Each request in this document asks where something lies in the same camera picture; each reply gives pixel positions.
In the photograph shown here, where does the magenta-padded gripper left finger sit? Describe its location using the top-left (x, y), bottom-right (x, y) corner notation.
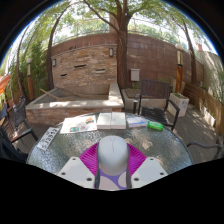
top-left (57, 142), bottom-right (101, 190)

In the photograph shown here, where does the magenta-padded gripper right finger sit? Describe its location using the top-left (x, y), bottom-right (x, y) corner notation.
top-left (125, 143), bottom-right (169, 190)

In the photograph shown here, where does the white computer mouse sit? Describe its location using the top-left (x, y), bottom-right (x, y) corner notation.
top-left (96, 135), bottom-right (130, 177)

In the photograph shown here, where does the purple paw-shaped mouse pad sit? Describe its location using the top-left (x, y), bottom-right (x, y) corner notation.
top-left (98, 168), bottom-right (129, 191)

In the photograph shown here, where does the colourful printed leaflet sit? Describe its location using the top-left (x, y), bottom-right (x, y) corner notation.
top-left (59, 114), bottom-right (98, 135)

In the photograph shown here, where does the white and blue small box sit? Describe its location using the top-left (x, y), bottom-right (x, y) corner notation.
top-left (126, 116), bottom-right (148, 129)

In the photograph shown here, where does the green wipes packet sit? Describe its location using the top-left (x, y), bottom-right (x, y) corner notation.
top-left (147, 120), bottom-right (165, 131)

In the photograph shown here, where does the white lettered sign plate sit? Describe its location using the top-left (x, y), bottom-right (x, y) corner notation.
top-left (35, 125), bottom-right (63, 152)

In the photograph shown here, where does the white flat box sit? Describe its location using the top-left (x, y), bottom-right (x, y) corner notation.
top-left (96, 111), bottom-right (127, 130)

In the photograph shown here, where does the raised stone planter bed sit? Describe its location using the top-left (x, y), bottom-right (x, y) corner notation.
top-left (25, 82), bottom-right (125, 127)

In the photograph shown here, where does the white square planter box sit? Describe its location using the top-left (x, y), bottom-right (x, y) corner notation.
top-left (169, 92), bottom-right (190, 118)

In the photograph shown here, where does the dark slatted wooden armchair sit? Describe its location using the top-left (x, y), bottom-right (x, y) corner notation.
top-left (132, 78), bottom-right (181, 132)

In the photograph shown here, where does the black metal mesh chair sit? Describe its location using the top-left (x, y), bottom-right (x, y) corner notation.
top-left (0, 125), bottom-right (30, 163)
top-left (11, 96), bottom-right (39, 144)

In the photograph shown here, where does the low wooden slat fence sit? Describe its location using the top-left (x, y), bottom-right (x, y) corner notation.
top-left (183, 83), bottom-right (224, 134)

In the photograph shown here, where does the large forked tree trunk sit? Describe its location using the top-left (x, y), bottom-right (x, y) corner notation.
top-left (83, 0), bottom-right (145, 90)

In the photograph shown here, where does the slim tree trunk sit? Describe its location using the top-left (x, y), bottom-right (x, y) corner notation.
top-left (182, 19), bottom-right (199, 85)

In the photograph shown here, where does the grey wall-mounted box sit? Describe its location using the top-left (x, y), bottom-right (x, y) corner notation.
top-left (130, 68), bottom-right (141, 82)

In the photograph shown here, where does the wooden post lamp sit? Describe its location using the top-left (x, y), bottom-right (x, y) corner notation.
top-left (175, 43), bottom-right (185, 94)
top-left (26, 58), bottom-right (35, 101)

